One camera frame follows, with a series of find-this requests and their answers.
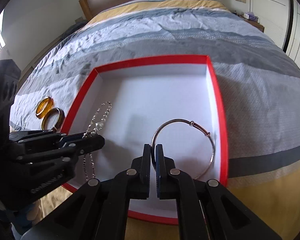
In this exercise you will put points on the dark brown bangle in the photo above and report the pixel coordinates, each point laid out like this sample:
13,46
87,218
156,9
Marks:
53,120

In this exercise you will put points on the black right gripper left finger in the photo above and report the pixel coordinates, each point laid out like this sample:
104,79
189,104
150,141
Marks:
98,209

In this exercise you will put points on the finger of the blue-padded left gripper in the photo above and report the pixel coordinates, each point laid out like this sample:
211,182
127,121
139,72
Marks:
47,140

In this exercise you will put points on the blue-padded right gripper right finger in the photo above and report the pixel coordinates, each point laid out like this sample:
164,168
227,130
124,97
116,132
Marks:
206,210

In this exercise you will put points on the white wardrobe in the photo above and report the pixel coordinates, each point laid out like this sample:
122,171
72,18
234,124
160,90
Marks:
281,21

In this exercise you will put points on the thin silver bangle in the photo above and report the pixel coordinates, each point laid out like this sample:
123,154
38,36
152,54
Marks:
191,144

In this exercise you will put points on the wooden nightstand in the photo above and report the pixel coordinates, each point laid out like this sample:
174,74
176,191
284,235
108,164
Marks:
253,23

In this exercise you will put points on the dark cloth pile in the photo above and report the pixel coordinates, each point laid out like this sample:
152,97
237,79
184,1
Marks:
73,29

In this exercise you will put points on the tissue box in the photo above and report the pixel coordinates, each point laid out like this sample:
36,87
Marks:
250,16

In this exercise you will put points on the amber orange bangle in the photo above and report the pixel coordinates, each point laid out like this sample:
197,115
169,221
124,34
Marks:
44,106

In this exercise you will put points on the red white shallow box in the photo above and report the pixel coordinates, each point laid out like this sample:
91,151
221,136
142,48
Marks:
145,93

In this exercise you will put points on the striped bed duvet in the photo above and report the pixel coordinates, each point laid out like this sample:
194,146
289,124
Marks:
260,87

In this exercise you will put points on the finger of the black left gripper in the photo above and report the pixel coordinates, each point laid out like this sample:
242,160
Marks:
44,156

